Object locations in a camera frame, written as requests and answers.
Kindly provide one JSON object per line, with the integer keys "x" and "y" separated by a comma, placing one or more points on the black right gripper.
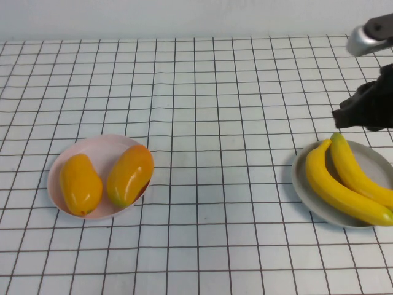
{"x": 385, "y": 101}

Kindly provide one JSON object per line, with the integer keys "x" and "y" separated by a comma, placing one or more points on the yellow banana with green tip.
{"x": 347, "y": 163}

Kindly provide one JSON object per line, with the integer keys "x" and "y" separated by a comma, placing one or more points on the yellow banana with thin stem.
{"x": 331, "y": 187}

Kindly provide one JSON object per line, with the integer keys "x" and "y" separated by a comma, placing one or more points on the orange-tipped yellow mango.
{"x": 130, "y": 175}

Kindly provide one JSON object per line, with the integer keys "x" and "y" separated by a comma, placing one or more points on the plain yellow-orange mango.
{"x": 81, "y": 184}

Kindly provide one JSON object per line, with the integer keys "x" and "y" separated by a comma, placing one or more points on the grey round plate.
{"x": 371, "y": 159}

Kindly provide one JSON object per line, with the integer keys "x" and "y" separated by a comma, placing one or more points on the pink round plate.
{"x": 104, "y": 147}

